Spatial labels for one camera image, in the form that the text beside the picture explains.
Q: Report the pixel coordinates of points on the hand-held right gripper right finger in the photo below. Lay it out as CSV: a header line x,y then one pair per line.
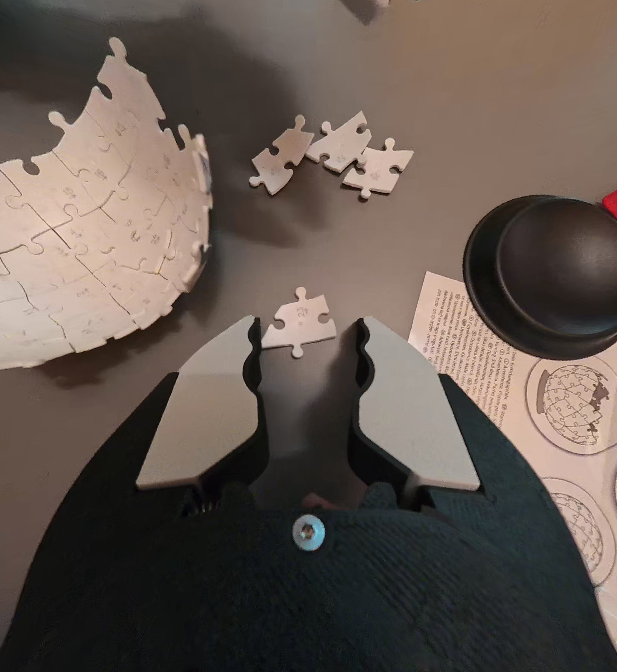
x,y
418,420

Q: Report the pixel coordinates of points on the printed puzzle instruction leaflet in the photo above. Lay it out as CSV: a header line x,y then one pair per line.
x,y
576,472

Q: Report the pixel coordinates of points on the partly built white puzzle ball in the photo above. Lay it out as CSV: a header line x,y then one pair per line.
x,y
77,236

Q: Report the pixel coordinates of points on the black dome puzzle stand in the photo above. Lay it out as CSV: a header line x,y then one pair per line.
x,y
550,273

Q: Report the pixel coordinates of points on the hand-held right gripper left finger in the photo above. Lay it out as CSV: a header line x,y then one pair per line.
x,y
203,420

